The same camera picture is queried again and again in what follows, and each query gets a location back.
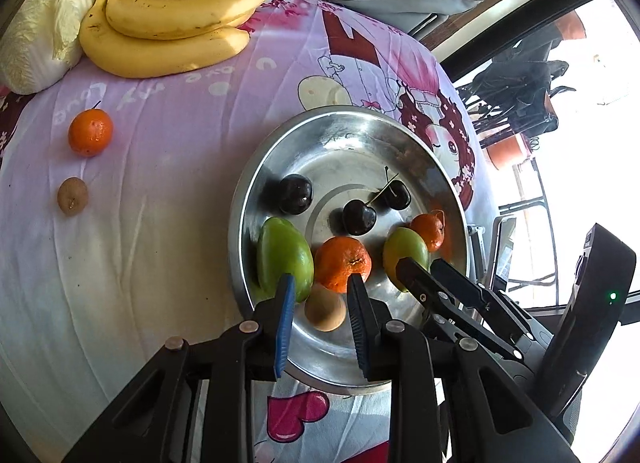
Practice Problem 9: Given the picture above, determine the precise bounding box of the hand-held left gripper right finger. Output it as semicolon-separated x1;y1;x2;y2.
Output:
347;273;581;463

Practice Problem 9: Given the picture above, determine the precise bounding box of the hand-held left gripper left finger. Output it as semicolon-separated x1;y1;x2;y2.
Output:
62;273;297;463

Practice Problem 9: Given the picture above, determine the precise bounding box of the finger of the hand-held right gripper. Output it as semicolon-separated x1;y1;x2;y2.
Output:
430;258;538;341
395;257;526;361

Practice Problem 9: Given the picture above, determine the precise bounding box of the small brown longan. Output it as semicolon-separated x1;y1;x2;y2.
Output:
304;283;347;332
56;177;90;216

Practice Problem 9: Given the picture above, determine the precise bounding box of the round green jujube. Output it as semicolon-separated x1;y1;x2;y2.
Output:
382;227;430;292

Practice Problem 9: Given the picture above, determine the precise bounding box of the orange tangerine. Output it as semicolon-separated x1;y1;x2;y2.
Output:
68;100;114;158
314;236;373;294
410;210;446;252

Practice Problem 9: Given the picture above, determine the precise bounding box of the oblong green jujube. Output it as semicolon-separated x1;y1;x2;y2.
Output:
256;216;315;304

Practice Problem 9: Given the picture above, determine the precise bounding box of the dark cherry with stem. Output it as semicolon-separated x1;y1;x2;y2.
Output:
376;166;412;210
342;173;399;237

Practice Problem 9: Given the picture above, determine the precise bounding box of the dark stemless cherry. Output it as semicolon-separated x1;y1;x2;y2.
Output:
277;174;314;215

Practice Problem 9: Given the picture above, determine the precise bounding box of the steel basin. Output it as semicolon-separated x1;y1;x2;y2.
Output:
228;106;469;396

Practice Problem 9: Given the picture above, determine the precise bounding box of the silver phone stand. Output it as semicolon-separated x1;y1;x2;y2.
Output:
465;223;493;289

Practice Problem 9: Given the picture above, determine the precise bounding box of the black smartphone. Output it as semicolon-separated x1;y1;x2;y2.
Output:
492;216;518;289

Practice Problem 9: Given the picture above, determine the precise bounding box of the orange flowerpot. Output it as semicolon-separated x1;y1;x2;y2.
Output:
555;10;586;41
487;136;531;170

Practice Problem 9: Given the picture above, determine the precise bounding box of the printed cartoon tablecloth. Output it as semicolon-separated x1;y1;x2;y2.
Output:
0;0;493;463

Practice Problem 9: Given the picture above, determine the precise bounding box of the yellow banana bunch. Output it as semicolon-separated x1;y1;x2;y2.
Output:
79;0;302;79

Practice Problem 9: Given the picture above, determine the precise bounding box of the napa cabbage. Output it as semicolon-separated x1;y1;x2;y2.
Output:
0;0;96;95

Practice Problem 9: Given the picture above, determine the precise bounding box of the black window frame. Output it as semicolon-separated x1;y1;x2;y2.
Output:
435;0;640;79

